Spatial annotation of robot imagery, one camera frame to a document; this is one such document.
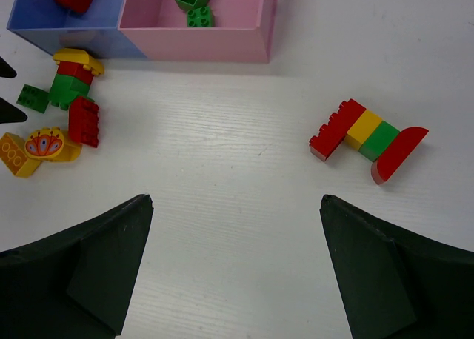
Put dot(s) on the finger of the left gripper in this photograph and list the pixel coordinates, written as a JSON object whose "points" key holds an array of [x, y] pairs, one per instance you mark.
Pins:
{"points": [[10, 114], [6, 71]]}

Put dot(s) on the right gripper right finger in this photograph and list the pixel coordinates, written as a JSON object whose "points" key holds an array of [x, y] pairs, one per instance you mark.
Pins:
{"points": [[395, 283]]}

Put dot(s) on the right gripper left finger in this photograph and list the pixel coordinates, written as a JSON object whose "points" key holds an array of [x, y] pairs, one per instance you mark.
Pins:
{"points": [[76, 283]]}

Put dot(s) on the green curved lego brick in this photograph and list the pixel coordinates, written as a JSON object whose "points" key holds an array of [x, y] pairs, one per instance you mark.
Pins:
{"points": [[33, 98]]}

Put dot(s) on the red lego brick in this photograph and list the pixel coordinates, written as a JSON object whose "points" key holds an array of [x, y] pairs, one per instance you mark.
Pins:
{"points": [[83, 124]]}

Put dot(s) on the red yellow green lego assembly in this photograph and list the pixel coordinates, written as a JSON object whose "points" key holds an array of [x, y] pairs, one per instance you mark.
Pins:
{"points": [[377, 140]]}

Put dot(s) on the small green lego brick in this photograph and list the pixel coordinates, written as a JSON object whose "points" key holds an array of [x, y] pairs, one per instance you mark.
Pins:
{"points": [[200, 17]]}

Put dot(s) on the yellow flat lego brick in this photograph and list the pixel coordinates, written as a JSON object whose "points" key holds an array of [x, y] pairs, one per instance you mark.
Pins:
{"points": [[15, 158]]}

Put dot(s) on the yellow printed round lego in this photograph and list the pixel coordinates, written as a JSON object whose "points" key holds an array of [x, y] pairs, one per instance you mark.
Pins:
{"points": [[53, 145]]}

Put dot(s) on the large blue container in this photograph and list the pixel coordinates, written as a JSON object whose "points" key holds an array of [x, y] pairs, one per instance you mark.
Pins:
{"points": [[50, 27]]}

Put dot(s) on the yellow red green lego stack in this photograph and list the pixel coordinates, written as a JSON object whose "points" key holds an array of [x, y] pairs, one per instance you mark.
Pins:
{"points": [[76, 69]]}

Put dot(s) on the pink container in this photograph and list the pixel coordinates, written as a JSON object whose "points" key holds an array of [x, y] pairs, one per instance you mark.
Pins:
{"points": [[243, 31]]}

